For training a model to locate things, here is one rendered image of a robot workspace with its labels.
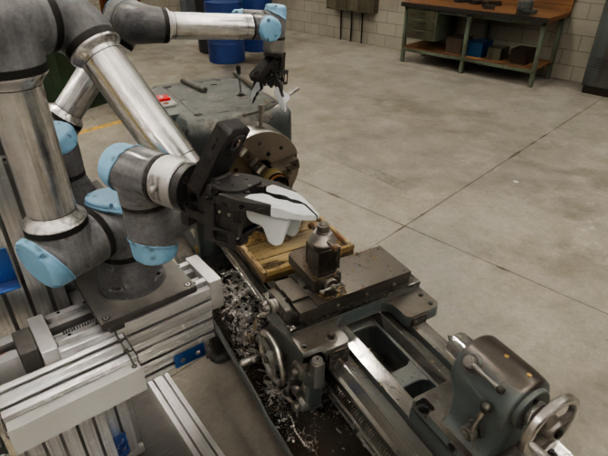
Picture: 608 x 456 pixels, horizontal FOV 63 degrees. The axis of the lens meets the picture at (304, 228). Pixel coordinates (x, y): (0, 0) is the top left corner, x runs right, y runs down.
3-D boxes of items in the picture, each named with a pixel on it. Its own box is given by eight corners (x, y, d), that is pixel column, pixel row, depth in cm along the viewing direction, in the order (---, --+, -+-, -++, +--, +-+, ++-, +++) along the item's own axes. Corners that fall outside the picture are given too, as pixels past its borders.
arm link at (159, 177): (183, 149, 74) (140, 161, 68) (206, 156, 72) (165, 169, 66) (185, 196, 77) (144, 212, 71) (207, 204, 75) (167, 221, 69)
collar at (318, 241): (303, 237, 141) (303, 228, 139) (327, 230, 144) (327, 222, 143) (317, 251, 135) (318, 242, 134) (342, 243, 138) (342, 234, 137)
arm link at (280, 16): (259, 2, 169) (280, 3, 173) (257, 36, 174) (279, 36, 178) (269, 4, 163) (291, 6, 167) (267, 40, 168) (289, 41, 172)
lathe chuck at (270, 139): (214, 204, 195) (215, 127, 180) (286, 194, 210) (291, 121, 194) (223, 214, 188) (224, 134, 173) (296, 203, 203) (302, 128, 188)
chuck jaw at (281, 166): (265, 159, 190) (292, 149, 194) (268, 171, 193) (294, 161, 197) (278, 170, 182) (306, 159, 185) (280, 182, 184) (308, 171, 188)
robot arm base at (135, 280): (111, 308, 108) (102, 272, 103) (90, 276, 119) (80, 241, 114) (175, 283, 116) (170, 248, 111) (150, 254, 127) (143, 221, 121)
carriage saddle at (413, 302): (261, 307, 154) (260, 292, 151) (383, 264, 173) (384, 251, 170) (308, 372, 132) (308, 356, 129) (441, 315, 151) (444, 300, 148)
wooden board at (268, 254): (230, 240, 187) (229, 231, 185) (312, 216, 201) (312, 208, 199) (263, 283, 164) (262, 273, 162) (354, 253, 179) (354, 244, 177)
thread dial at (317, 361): (307, 381, 139) (307, 356, 134) (318, 376, 140) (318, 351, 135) (313, 390, 136) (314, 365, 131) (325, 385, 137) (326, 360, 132)
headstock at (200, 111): (154, 165, 245) (139, 86, 224) (242, 147, 264) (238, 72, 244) (191, 218, 200) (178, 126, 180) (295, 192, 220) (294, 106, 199)
